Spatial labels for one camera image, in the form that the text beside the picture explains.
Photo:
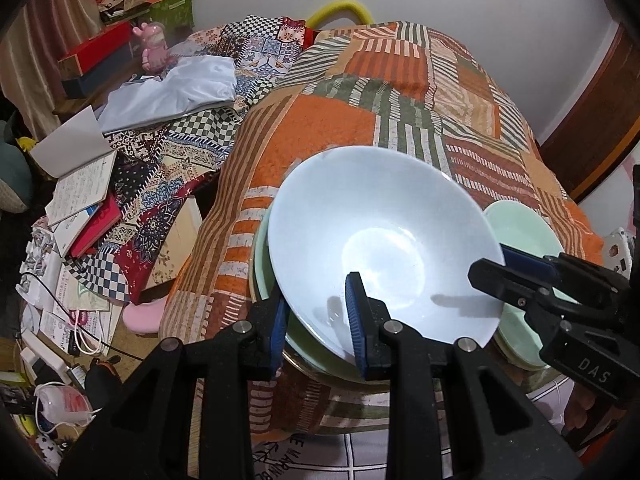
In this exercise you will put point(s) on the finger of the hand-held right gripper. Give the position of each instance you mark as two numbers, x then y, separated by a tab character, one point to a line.
530	262
495	280

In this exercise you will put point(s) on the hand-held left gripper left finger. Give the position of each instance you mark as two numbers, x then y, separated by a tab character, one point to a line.
277	330

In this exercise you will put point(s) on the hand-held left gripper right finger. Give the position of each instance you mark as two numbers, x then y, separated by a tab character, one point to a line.
355	325

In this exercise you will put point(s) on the mint green plate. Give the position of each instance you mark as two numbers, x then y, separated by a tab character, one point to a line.
530	230

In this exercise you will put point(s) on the mint green bowl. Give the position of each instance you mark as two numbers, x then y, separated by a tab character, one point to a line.
262	270

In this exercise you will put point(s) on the white bowl with dark spots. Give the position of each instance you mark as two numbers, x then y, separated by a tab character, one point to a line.
380	220

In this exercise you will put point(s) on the person's right hand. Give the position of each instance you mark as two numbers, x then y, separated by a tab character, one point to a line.
582	410

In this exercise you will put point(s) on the white stickered appliance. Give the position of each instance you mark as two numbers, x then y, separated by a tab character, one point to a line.
617	250

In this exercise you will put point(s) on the pink slipper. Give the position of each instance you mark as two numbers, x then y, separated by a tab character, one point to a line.
145	317

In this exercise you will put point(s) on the white printed floor mat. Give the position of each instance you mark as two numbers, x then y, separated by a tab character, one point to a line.
320	460

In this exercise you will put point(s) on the black orange tool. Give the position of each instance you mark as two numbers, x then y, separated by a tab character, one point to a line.
102	380

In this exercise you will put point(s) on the striped patchwork blanket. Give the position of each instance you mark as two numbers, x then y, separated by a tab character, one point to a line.
350	125

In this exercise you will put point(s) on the red book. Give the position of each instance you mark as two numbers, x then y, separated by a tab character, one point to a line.
97	225

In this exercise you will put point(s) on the pile of papers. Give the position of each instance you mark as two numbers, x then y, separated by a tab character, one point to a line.
65	305

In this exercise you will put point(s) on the checkered patchwork quilt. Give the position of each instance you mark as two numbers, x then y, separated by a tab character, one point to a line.
200	125

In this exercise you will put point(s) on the white and pink device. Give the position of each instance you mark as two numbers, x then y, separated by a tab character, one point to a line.
65	402

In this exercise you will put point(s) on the white booklet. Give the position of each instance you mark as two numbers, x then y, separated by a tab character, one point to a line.
70	232

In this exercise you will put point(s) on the white power strip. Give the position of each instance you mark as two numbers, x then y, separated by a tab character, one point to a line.
45	360

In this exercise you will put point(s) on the open white notebook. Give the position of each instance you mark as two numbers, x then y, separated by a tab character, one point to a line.
75	190

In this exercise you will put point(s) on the light blue cloth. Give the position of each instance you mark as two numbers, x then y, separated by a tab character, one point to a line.
190	85

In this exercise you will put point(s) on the pink toy figure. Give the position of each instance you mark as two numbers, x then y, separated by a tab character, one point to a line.
152	50

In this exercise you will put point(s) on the grey plush toy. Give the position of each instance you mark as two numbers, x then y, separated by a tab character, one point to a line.
12	175

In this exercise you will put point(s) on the dark grey box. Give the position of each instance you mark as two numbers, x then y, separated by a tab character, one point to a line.
95	80

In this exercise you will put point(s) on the yellow toy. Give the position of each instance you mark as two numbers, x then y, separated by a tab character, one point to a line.
26	144

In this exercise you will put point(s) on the yellow foam tube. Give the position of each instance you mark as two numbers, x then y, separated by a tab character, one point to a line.
330	8

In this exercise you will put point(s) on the red box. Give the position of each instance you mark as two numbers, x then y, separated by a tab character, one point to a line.
95	50

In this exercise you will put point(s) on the green patterned box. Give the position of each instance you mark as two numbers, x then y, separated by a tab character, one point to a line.
172	7

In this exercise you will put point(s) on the striped brown curtain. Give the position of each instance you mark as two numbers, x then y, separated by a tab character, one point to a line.
30	60

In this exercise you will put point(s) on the wooden door frame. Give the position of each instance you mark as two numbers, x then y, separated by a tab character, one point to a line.
600	135

